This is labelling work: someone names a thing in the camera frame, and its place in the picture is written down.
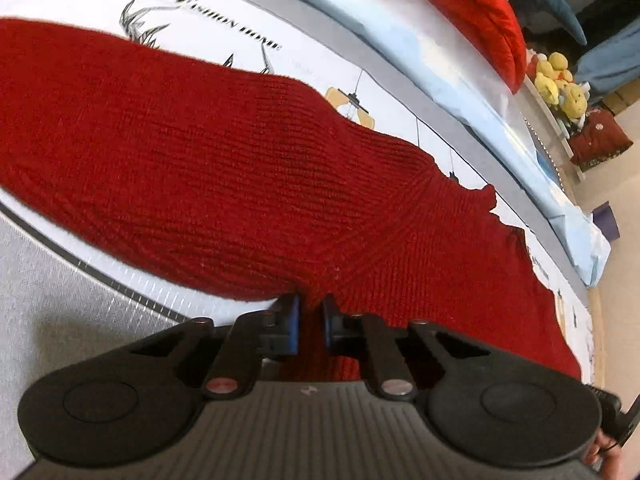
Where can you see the blue cloth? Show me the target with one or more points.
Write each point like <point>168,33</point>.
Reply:
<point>615,60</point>

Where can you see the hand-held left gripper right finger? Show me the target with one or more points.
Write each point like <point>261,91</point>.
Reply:
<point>328,322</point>

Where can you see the person's right hand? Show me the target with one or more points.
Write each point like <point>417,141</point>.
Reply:
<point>602,452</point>

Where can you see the red pillow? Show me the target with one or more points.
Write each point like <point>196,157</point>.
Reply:
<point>475,10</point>

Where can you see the printed white bedsheet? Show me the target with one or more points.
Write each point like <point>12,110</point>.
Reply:
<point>200,15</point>

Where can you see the dark red box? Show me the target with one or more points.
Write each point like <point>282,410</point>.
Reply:
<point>600,135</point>

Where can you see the grey mattress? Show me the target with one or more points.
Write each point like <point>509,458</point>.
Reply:
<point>50,285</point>

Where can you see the light blue quilt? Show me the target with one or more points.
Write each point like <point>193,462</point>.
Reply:
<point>400,35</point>

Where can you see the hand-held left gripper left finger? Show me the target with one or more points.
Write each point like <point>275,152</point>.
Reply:
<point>292,321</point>

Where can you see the red knitted sweater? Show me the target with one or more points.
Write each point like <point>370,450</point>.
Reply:
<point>200,160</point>

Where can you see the purple box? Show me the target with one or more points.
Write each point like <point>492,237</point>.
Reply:
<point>606,222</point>

